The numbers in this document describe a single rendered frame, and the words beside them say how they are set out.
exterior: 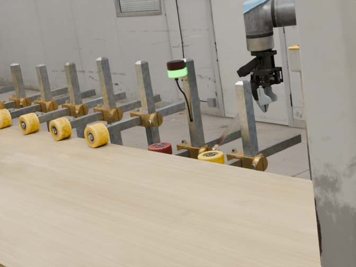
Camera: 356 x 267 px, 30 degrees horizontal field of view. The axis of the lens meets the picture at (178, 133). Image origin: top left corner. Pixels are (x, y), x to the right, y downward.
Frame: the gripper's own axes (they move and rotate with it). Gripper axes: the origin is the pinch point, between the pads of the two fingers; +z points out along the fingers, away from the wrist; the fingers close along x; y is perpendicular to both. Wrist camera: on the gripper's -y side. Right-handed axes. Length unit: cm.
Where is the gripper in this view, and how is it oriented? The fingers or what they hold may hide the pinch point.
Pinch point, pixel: (263, 108)
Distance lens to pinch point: 227.5
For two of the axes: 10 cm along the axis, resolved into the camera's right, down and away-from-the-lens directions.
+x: 7.3, -2.7, 6.3
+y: 6.7, 0.9, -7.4
